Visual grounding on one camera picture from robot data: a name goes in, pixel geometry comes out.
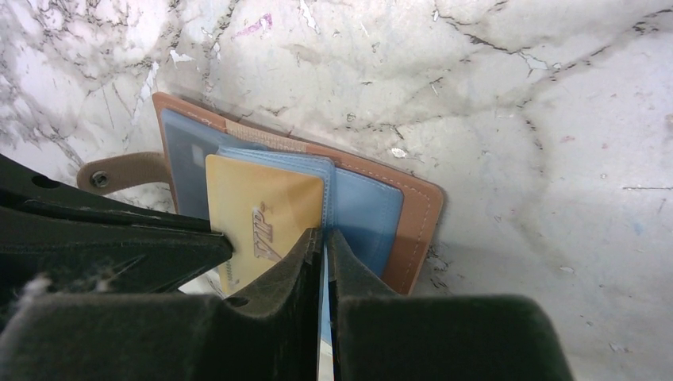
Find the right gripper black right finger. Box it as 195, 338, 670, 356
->
326, 230, 572, 380

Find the brown leather card holder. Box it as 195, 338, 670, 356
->
76, 92, 444, 294

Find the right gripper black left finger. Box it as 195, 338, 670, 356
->
1, 229, 322, 380

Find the gold card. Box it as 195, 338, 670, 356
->
206, 155, 325, 295

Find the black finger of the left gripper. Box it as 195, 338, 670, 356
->
1, 156, 210, 233
1, 208, 233, 321

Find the grey card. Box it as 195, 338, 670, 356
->
160, 109, 267, 220

